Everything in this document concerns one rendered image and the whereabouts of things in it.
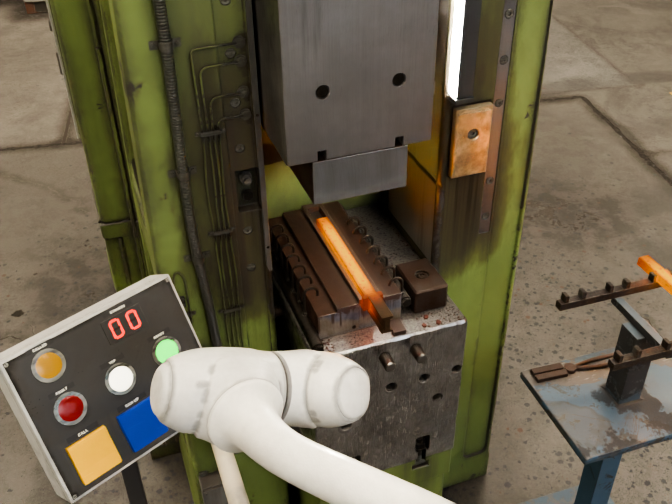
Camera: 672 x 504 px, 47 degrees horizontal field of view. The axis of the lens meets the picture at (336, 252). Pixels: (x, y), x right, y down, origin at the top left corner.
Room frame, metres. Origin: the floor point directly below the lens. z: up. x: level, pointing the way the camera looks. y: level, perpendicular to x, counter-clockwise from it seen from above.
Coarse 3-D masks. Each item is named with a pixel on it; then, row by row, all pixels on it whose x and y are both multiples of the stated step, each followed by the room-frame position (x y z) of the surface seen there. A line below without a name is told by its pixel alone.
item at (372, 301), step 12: (324, 228) 1.60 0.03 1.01; (336, 240) 1.54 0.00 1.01; (336, 252) 1.50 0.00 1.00; (348, 252) 1.49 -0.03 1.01; (348, 264) 1.45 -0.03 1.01; (360, 276) 1.40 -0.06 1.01; (360, 288) 1.35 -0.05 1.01; (372, 288) 1.35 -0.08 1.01; (372, 300) 1.30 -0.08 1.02; (372, 312) 1.30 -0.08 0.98; (384, 312) 1.26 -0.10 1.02; (384, 324) 1.24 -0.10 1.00
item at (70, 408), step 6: (72, 396) 0.94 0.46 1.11; (60, 402) 0.93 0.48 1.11; (66, 402) 0.93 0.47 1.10; (72, 402) 0.94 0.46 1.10; (78, 402) 0.94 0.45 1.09; (60, 408) 0.92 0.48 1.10; (66, 408) 0.93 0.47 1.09; (72, 408) 0.93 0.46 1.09; (78, 408) 0.94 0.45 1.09; (60, 414) 0.92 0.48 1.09; (66, 414) 0.92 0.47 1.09; (72, 414) 0.92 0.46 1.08; (78, 414) 0.93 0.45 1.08; (66, 420) 0.92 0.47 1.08; (72, 420) 0.92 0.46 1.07
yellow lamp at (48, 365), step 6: (48, 354) 0.97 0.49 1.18; (54, 354) 0.98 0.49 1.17; (42, 360) 0.96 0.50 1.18; (48, 360) 0.97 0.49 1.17; (54, 360) 0.97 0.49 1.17; (60, 360) 0.97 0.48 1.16; (36, 366) 0.95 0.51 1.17; (42, 366) 0.95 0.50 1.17; (48, 366) 0.96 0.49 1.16; (54, 366) 0.96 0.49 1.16; (60, 366) 0.97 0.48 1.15; (42, 372) 0.95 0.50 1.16; (48, 372) 0.95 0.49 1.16; (54, 372) 0.96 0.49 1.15; (48, 378) 0.95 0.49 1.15
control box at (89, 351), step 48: (144, 288) 1.13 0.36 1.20; (48, 336) 1.00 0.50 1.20; (96, 336) 1.03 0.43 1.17; (144, 336) 1.07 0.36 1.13; (192, 336) 1.11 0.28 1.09; (0, 384) 0.95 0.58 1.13; (48, 384) 0.94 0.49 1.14; (96, 384) 0.98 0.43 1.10; (144, 384) 1.02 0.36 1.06; (48, 432) 0.89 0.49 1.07; (96, 480) 0.87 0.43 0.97
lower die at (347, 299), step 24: (288, 216) 1.68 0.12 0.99; (336, 216) 1.68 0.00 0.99; (312, 240) 1.57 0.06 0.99; (288, 264) 1.50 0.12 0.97; (312, 264) 1.47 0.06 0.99; (336, 264) 1.46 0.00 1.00; (360, 264) 1.46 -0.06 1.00; (336, 288) 1.38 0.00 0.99; (384, 288) 1.37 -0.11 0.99; (312, 312) 1.33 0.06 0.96; (336, 312) 1.31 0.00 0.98; (360, 312) 1.32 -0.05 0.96
